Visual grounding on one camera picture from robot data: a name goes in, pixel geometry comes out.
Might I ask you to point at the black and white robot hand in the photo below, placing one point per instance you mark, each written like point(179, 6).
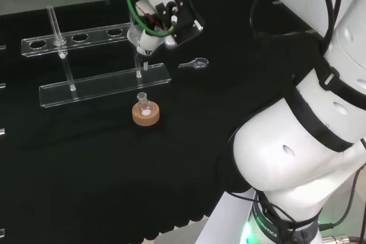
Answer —
point(183, 18)

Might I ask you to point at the clear plastic funnel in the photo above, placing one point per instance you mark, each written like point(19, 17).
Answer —
point(133, 35)

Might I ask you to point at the clear glass weighing funnel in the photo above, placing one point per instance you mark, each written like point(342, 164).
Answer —
point(198, 63)

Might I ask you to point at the clear acrylic funnel stand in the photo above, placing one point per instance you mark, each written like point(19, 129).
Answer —
point(97, 87)

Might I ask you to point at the small round-bottom glass flask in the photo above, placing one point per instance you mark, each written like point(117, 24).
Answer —
point(143, 107)

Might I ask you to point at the black bench cloth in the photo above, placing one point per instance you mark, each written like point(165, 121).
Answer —
point(114, 169)

